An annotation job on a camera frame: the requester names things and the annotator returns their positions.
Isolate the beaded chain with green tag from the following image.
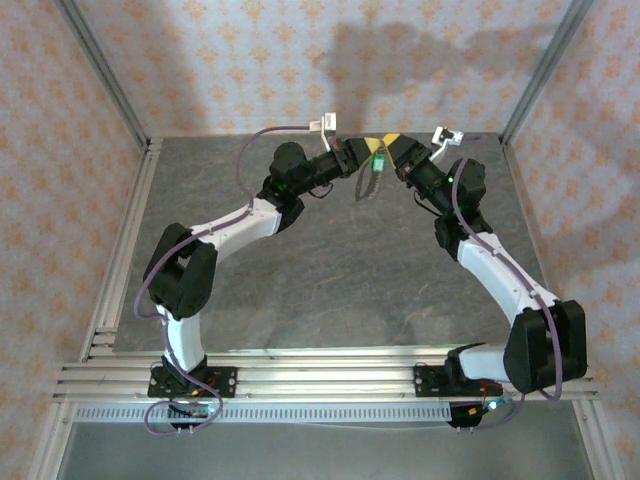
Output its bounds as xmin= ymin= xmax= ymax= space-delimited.
xmin=353 ymin=149 xmax=384 ymax=202

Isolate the small circuit board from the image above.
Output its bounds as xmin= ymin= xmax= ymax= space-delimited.
xmin=467 ymin=397 xmax=516 ymax=419
xmin=167 ymin=401 xmax=224 ymax=421

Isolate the grey metal lower panel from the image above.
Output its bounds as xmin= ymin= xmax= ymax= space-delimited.
xmin=53 ymin=419 xmax=599 ymax=480

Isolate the aluminium frame post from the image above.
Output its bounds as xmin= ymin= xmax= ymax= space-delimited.
xmin=499 ymin=0 xmax=595 ymax=147
xmin=53 ymin=0 xmax=152 ymax=151

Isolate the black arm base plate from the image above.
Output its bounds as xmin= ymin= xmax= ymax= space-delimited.
xmin=148 ymin=366 xmax=238 ymax=400
xmin=413 ymin=364 xmax=503 ymax=400

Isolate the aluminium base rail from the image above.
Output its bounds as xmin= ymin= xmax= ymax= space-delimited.
xmin=52 ymin=343 xmax=601 ymax=402

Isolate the black cable bracket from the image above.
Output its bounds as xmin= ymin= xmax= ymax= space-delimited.
xmin=167 ymin=418 xmax=201 ymax=437
xmin=446 ymin=402 xmax=494 ymax=434

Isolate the white slotted cable duct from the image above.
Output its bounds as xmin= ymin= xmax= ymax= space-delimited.
xmin=73 ymin=402 xmax=454 ymax=425

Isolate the aluminium frame leg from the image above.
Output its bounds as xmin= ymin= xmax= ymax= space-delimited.
xmin=569 ymin=399 xmax=617 ymax=480
xmin=23 ymin=399 xmax=76 ymax=480

